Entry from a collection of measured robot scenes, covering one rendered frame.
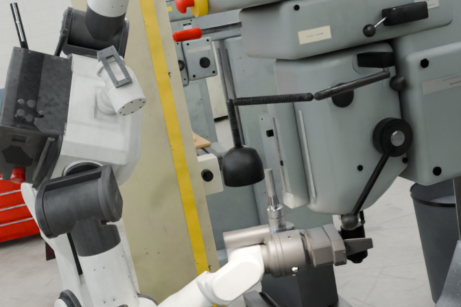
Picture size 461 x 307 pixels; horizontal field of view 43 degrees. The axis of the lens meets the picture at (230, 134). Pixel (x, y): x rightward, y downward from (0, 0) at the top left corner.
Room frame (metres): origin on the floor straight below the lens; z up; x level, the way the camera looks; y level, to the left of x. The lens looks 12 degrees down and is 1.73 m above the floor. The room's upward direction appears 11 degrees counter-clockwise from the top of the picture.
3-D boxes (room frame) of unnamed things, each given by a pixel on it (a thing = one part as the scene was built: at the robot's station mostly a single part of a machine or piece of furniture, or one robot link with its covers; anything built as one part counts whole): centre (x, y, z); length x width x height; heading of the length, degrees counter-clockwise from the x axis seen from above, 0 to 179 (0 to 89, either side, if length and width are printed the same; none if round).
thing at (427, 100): (1.18, -0.40, 1.47); 0.24 x 0.19 x 0.26; 16
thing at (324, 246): (1.13, -0.12, 1.23); 0.13 x 0.12 x 0.10; 1
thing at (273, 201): (1.60, -0.08, 1.22); 0.03 x 0.03 x 0.11
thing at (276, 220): (1.60, -0.08, 1.13); 0.05 x 0.05 x 0.05
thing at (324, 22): (1.14, -0.25, 1.68); 0.34 x 0.24 x 0.10; 106
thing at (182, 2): (1.06, 0.03, 1.76); 0.04 x 0.03 x 0.04; 16
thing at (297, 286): (1.55, -0.11, 1.00); 0.22 x 0.12 x 0.20; 26
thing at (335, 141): (1.13, -0.21, 1.47); 0.21 x 0.19 x 0.32; 16
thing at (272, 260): (1.13, 0.00, 1.24); 0.11 x 0.11 x 0.11; 1
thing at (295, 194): (1.10, -0.10, 1.45); 0.04 x 0.04 x 0.21; 16
